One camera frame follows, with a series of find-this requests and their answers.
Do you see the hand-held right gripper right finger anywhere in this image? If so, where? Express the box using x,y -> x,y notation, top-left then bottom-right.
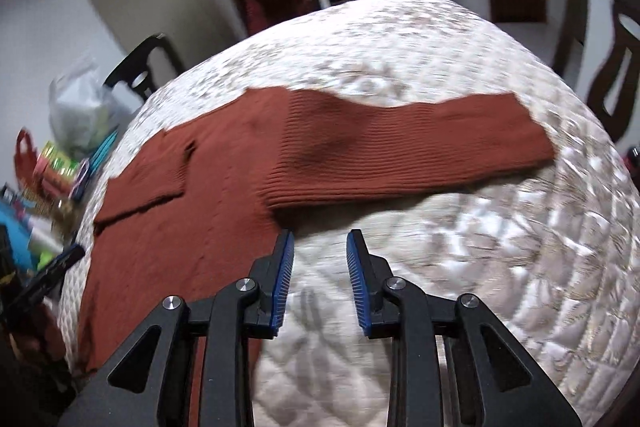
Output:
346,229 -> 583,427

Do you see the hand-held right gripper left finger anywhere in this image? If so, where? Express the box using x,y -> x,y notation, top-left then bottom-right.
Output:
57,229 -> 296,427

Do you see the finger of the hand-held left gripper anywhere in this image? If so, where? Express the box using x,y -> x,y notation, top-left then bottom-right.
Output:
22,244 -> 86,303

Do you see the rust brown knit sweater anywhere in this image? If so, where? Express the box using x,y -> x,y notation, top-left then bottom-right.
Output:
75,87 -> 558,427

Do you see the green snack box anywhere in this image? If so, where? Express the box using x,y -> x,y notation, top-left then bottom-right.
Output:
39,141 -> 84,175

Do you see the red bag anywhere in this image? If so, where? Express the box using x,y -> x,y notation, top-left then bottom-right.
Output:
14,129 -> 42,180

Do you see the teal woven item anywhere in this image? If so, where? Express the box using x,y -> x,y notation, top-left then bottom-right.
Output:
86,129 -> 119,168

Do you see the translucent plastic bag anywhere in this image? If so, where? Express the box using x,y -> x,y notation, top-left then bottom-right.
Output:
48,57 -> 133,158

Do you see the white quilted floral blanket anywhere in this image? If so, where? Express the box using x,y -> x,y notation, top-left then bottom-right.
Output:
55,0 -> 640,427

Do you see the dark wooden chair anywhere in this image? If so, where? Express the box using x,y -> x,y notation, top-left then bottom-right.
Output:
551,0 -> 640,148
102,33 -> 187,102

